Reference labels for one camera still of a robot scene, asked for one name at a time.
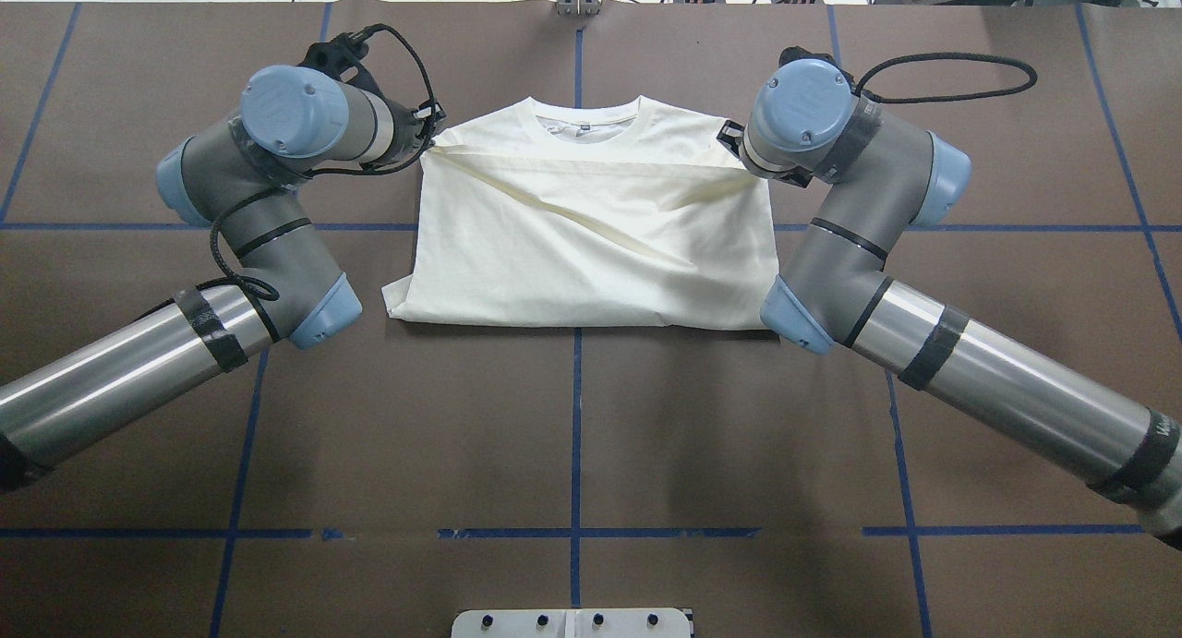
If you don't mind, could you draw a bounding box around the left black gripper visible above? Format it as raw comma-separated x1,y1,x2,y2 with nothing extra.
392,102,440,163

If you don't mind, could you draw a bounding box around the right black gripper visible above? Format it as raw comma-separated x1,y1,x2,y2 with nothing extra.
717,119,814,188

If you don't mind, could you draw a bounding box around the cream long-sleeve printed shirt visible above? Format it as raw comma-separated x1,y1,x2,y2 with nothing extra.
381,98,779,331

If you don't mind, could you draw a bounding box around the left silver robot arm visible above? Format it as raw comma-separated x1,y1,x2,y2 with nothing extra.
4,65,443,491

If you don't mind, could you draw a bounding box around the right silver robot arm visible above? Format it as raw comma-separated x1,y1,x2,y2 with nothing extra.
717,48,1178,548

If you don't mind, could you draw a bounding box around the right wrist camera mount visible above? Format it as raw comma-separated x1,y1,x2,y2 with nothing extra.
778,46,844,73

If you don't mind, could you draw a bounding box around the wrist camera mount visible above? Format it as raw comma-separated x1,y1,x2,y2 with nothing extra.
778,46,844,73
298,25,384,98

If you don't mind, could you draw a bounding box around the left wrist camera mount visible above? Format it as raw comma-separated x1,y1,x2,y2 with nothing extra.
298,25,384,98

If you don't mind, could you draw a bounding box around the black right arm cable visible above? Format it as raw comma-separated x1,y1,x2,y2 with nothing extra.
855,53,1039,105

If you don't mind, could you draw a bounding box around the white camera mast pedestal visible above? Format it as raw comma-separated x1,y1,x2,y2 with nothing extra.
449,608,695,637

